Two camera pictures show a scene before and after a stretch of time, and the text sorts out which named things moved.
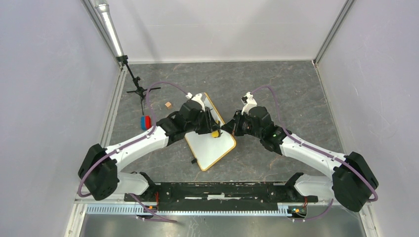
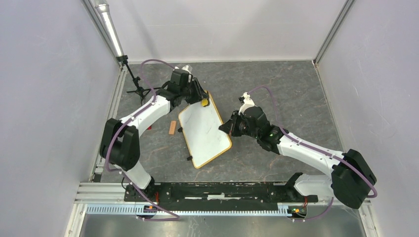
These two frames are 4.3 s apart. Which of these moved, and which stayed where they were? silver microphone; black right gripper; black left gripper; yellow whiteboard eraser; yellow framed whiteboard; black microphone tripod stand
Moved: yellow whiteboard eraser; black left gripper; yellow framed whiteboard
Stayed: black microphone tripod stand; black right gripper; silver microphone
